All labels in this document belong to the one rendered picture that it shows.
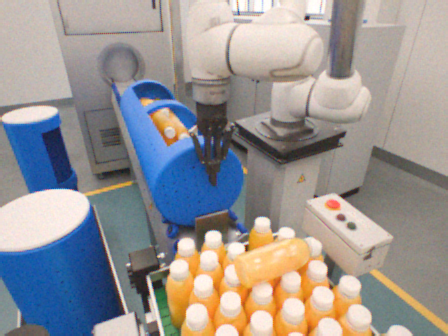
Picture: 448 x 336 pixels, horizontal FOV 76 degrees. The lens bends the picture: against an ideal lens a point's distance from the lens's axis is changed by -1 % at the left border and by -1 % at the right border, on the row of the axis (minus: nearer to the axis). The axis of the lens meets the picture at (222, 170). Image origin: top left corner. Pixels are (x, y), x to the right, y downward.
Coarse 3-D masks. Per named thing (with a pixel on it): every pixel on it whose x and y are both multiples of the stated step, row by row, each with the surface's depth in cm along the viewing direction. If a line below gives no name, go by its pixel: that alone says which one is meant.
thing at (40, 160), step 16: (16, 128) 153; (32, 128) 155; (48, 128) 161; (16, 144) 158; (32, 144) 159; (48, 144) 187; (64, 144) 186; (16, 160) 168; (32, 160) 163; (48, 160) 166; (64, 160) 193; (32, 176) 168; (48, 176) 170; (64, 176) 200; (32, 192) 175
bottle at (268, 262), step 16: (288, 240) 60; (304, 240) 62; (240, 256) 56; (256, 256) 56; (272, 256) 57; (288, 256) 58; (304, 256) 59; (240, 272) 58; (256, 272) 55; (272, 272) 56; (288, 272) 59
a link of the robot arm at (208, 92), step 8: (192, 80) 66; (200, 80) 64; (208, 80) 64; (216, 80) 64; (224, 80) 65; (192, 88) 68; (200, 88) 65; (208, 88) 65; (216, 88) 65; (224, 88) 66; (200, 96) 66; (208, 96) 66; (216, 96) 66; (224, 96) 67; (208, 104) 68
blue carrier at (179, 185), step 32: (128, 96) 138; (160, 96) 156; (128, 128) 124; (160, 160) 82; (192, 160) 82; (224, 160) 85; (160, 192) 82; (192, 192) 86; (224, 192) 91; (192, 224) 92
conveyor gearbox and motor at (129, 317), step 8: (112, 320) 75; (120, 320) 75; (128, 320) 75; (136, 320) 75; (96, 328) 73; (104, 328) 73; (112, 328) 73; (120, 328) 73; (128, 328) 73; (136, 328) 73
